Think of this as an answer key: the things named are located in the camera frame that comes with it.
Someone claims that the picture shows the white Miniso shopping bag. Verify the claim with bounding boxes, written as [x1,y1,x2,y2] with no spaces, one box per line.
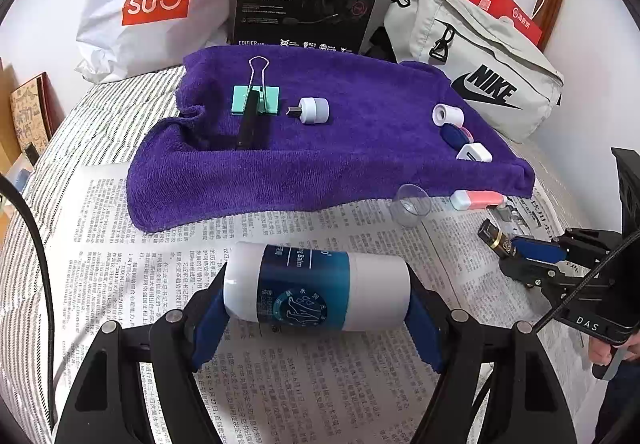
[76,0,230,83]

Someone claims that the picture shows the red paper bag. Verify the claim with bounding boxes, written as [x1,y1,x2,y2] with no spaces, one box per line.
[469,0,546,46]

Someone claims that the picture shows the green binder clip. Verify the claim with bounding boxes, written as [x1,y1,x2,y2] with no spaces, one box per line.
[231,55,280,116]

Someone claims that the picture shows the blue and pink case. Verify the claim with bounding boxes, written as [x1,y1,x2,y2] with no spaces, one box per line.
[439,123,474,152]

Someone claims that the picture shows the small white USB adapter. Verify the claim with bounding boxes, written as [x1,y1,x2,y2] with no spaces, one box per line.
[286,97,330,124]

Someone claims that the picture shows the small white cylinder roll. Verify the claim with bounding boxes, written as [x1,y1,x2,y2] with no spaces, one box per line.
[432,103,464,128]

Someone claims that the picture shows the black pen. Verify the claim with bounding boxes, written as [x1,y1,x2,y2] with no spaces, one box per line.
[235,90,260,150]

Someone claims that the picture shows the purple towel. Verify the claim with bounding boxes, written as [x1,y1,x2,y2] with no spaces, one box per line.
[126,45,535,233]

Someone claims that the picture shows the person's right hand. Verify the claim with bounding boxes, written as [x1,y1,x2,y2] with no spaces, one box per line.
[588,334,640,366]

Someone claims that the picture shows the white charger plug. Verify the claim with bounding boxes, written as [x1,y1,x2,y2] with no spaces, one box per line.
[457,143,494,164]

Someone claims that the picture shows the striped mattress cover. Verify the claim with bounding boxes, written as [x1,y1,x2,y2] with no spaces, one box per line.
[1,66,184,443]

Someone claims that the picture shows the clear plastic cup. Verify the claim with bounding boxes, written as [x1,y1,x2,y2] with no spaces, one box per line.
[390,184,432,227]

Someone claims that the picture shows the newspaper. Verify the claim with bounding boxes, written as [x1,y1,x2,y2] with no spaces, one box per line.
[52,163,597,444]

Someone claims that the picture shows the black cable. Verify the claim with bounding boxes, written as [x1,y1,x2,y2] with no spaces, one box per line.
[0,173,59,430]

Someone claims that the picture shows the white blue balm bottle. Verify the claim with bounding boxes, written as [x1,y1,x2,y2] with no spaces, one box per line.
[224,242,411,331]

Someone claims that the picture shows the white Nike waist bag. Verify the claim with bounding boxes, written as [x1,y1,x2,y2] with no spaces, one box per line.
[383,0,564,142]

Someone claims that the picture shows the pink and grey tube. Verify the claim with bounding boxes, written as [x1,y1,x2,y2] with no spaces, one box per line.
[449,190,506,211]

